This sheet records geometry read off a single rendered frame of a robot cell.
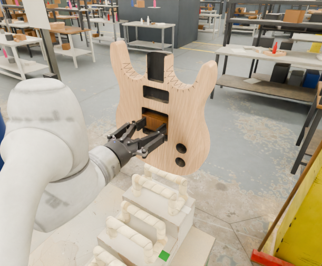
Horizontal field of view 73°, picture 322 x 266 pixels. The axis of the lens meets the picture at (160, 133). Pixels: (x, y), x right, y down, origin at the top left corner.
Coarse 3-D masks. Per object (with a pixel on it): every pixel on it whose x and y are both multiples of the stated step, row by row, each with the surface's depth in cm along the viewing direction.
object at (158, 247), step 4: (160, 240) 79; (164, 240) 80; (156, 244) 78; (160, 244) 78; (164, 244) 79; (156, 248) 77; (160, 248) 77; (156, 252) 76; (160, 252) 78; (152, 256) 75; (156, 256) 75; (148, 260) 74; (152, 260) 74
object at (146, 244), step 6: (108, 216) 80; (108, 222) 78; (114, 222) 77; (120, 222) 77; (114, 228) 77; (120, 228) 76; (126, 228) 75; (126, 234) 74; (132, 234) 73; (138, 234) 73; (132, 240) 73; (138, 240) 72; (144, 240) 72; (144, 246) 71; (150, 246) 71
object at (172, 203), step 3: (168, 201) 80; (171, 201) 78; (174, 201) 78; (168, 204) 81; (171, 204) 79; (174, 204) 79; (168, 207) 81; (171, 207) 80; (174, 207) 80; (168, 210) 82; (171, 210) 81; (168, 213) 83; (171, 213) 82
